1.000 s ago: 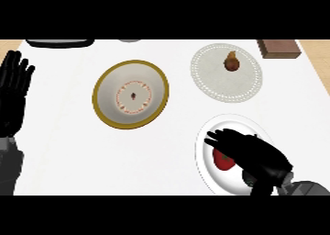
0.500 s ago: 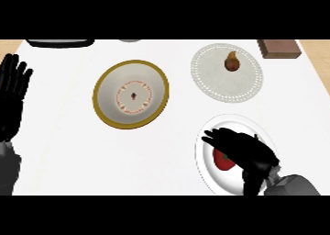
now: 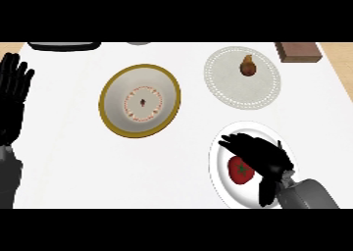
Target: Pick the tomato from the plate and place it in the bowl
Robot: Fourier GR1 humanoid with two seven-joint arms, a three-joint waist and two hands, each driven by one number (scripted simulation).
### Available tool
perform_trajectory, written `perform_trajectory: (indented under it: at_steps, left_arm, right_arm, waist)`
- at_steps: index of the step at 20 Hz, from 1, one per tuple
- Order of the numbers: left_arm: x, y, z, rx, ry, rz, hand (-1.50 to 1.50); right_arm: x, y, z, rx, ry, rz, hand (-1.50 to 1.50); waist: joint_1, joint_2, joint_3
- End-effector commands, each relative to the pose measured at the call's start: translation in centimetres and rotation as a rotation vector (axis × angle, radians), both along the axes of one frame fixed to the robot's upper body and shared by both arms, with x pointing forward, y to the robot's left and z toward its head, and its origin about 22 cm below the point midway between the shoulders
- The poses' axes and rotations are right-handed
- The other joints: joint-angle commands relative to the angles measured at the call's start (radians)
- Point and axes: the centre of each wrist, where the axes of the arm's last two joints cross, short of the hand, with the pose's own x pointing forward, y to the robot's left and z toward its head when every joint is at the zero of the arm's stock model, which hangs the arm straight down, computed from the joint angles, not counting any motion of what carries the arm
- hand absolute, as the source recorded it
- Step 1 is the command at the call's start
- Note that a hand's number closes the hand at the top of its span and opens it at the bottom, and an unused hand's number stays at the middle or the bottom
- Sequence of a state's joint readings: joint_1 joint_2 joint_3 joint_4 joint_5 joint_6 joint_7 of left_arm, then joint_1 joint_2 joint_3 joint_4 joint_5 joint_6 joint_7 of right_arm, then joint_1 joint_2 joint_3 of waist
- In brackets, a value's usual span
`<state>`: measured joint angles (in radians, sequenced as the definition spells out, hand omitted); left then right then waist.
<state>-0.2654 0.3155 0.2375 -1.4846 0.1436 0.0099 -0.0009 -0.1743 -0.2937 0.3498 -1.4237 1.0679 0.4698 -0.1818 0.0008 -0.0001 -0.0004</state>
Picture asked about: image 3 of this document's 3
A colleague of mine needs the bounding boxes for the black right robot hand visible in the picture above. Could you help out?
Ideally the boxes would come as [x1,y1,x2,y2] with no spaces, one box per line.
[217,132,295,208]

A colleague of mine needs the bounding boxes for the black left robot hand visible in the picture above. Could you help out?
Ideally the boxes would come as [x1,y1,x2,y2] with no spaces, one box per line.
[0,52,35,147]

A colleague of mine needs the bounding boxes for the red tomato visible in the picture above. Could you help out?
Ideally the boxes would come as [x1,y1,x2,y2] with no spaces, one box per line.
[225,155,255,186]

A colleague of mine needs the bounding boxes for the plain white plate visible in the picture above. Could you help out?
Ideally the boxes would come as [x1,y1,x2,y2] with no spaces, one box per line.
[206,121,298,210]

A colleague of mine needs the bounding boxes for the white beaded-rim plate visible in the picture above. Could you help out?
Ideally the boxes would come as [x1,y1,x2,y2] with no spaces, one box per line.
[202,45,282,111]

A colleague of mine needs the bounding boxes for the gold-rimmed white bowl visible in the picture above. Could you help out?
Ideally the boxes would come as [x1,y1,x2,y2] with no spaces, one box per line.
[97,63,181,139]

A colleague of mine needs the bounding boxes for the brown pear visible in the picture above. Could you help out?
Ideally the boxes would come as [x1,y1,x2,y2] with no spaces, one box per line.
[239,54,258,77]

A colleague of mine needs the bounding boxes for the brown wooden block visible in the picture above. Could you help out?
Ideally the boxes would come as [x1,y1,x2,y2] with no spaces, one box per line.
[273,42,323,64]

